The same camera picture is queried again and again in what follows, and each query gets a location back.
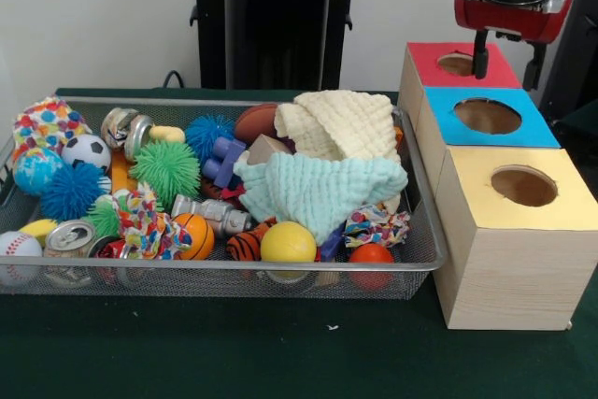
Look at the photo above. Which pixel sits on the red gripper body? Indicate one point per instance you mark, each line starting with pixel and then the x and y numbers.
pixel 509 20

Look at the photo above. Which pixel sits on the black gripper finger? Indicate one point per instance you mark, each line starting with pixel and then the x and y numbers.
pixel 480 55
pixel 533 67

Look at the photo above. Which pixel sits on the cream waffle cloth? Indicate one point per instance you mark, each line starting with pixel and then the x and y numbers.
pixel 345 121

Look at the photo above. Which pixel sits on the mint green waffle cloth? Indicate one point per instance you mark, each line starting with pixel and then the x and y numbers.
pixel 317 189

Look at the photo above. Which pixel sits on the wooden box with three holes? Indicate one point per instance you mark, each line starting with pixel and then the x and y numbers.
pixel 514 277

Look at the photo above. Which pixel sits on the red-orange ball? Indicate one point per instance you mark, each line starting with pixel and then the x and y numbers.
pixel 371 254

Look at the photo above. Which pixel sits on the smooth yellow ball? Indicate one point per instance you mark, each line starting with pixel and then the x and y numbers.
pixel 288 242

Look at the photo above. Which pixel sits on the small orange basketball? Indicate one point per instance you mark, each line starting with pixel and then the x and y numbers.
pixel 198 235

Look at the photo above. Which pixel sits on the black and white soccer ball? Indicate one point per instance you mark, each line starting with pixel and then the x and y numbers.
pixel 86 151

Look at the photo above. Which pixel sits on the green spiky toy with eyes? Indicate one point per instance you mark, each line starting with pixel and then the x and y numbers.
pixel 103 219

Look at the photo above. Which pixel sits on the silver drink can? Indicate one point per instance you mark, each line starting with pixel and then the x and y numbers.
pixel 67 236

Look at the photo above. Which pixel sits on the globe print ball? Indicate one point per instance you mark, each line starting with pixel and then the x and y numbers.
pixel 35 171

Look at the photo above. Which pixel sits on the white baseball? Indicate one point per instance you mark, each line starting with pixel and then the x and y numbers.
pixel 18 247

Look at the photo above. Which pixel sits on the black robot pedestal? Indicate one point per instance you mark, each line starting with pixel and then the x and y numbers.
pixel 280 20

